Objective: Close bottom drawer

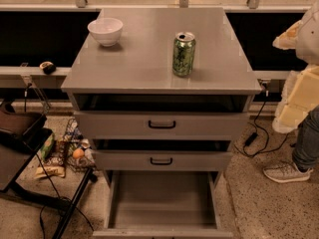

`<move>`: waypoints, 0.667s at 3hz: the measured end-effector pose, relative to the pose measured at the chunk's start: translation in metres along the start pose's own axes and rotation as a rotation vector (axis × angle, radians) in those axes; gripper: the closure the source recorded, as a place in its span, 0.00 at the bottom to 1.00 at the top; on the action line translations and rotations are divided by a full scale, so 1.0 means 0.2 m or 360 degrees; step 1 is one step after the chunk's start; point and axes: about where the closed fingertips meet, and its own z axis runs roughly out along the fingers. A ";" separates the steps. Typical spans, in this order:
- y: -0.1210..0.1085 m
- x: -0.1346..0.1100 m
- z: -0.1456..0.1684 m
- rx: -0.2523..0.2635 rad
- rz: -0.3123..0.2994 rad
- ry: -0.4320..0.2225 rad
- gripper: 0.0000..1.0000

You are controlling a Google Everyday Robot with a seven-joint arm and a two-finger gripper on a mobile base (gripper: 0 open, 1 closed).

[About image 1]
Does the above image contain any grey bottom drawer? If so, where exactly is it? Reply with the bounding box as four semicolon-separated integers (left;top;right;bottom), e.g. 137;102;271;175
93;171;233;239

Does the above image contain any grey drawer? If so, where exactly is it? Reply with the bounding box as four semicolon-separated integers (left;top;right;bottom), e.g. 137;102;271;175
75;112;248;140
93;150;232;171
93;171;233;239

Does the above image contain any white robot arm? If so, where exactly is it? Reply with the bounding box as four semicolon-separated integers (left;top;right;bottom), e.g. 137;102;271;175
272;1;319;133

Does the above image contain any grey drawer cabinet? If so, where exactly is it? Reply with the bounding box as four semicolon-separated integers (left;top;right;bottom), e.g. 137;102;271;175
60;7;263;191

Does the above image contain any grey top drawer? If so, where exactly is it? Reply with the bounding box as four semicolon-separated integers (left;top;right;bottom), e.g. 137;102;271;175
75;112;248;140

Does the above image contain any grey middle drawer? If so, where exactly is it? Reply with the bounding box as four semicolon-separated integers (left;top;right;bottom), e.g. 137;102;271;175
93;150;232;171

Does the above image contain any green soda can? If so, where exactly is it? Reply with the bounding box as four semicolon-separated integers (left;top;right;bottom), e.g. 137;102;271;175
172;32;196;77

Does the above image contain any orange fruit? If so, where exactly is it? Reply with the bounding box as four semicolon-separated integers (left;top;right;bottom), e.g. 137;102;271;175
73;148;85;159

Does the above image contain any white bowl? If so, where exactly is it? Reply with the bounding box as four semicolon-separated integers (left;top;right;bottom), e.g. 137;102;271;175
88;18;124;47

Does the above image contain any green chip bag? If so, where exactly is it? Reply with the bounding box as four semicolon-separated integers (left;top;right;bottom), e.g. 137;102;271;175
40;133;55;160

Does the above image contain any small black round object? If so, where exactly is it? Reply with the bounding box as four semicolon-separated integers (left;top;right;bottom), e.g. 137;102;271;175
40;61;56;75

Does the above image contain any snack bag on floor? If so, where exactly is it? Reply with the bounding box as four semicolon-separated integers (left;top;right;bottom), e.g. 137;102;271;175
35;166;66;179

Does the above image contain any grey sneaker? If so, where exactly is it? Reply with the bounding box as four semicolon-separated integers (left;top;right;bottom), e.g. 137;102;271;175
263;162;313;183

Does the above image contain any black side table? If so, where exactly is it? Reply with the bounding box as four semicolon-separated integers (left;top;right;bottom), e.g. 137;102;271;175
0;98;94;239

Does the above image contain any person leg in jeans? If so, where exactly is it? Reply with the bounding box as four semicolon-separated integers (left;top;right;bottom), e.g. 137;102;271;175
292;106;319;172

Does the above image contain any wire basket with items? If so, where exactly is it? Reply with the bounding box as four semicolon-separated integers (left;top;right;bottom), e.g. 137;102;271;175
63;119;96;172

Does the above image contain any black power cable with adapter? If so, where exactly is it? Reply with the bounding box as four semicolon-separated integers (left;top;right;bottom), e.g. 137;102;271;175
234;89;289;158

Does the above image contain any black cable on floor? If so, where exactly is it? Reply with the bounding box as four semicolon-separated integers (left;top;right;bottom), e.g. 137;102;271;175
23;82;95;239

